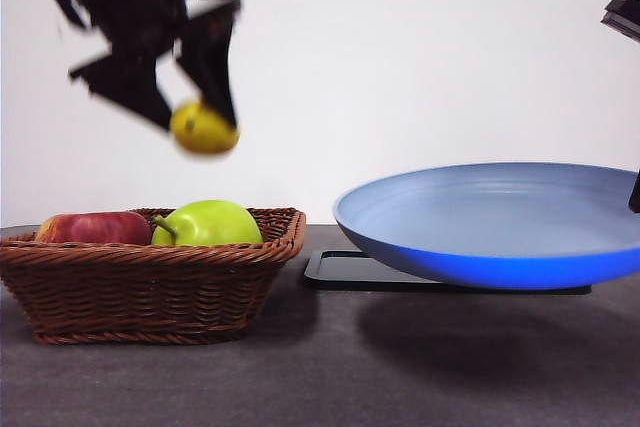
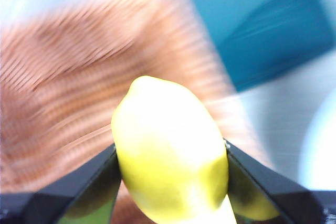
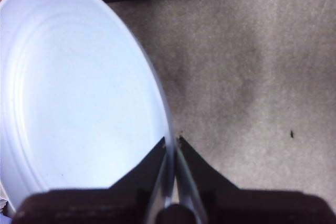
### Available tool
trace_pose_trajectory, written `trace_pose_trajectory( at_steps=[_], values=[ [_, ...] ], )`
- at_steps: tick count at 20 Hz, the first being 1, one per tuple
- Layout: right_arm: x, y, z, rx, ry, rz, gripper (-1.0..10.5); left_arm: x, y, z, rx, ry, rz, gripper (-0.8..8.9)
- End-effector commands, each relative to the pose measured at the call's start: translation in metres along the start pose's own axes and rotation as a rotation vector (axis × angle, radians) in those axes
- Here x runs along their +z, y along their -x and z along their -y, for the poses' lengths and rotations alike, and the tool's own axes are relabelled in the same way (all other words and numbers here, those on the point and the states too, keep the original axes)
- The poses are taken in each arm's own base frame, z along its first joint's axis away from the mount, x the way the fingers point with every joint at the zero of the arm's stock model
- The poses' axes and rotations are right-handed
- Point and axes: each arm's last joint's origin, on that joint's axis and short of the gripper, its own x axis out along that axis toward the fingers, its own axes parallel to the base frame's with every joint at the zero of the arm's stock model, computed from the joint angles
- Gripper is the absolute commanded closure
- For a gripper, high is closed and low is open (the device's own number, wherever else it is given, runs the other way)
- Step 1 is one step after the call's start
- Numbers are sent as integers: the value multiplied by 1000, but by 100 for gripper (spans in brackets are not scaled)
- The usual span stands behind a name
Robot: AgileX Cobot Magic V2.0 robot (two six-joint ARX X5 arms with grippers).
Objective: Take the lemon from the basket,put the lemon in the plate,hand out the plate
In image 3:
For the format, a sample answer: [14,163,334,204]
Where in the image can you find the blue round plate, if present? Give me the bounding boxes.
[0,0,208,224]

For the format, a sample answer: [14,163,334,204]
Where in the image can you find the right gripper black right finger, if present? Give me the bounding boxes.
[177,135,334,224]

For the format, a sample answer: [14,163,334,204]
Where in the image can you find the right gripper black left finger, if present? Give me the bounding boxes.
[12,136,167,224]

